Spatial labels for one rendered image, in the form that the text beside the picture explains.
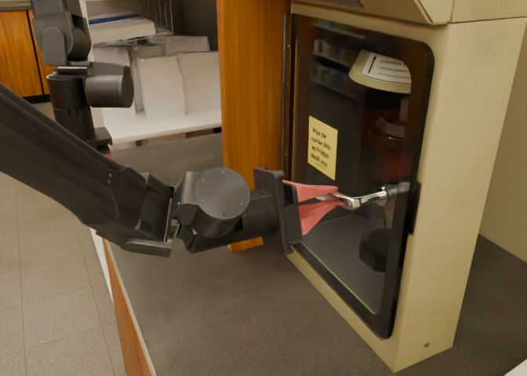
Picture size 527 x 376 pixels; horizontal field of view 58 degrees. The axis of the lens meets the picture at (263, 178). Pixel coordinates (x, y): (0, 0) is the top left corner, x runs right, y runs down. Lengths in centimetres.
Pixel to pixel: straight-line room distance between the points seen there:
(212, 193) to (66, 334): 186
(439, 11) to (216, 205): 28
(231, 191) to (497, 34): 32
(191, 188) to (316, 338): 38
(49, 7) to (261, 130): 38
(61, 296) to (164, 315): 171
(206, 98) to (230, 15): 105
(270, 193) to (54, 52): 41
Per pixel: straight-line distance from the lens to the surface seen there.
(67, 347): 223
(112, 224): 51
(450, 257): 67
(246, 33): 80
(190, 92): 180
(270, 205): 56
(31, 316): 244
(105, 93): 78
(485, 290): 94
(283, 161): 83
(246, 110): 83
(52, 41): 81
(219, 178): 48
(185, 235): 56
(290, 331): 78
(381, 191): 60
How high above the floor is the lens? 148
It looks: 26 degrees down
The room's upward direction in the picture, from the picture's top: straight up
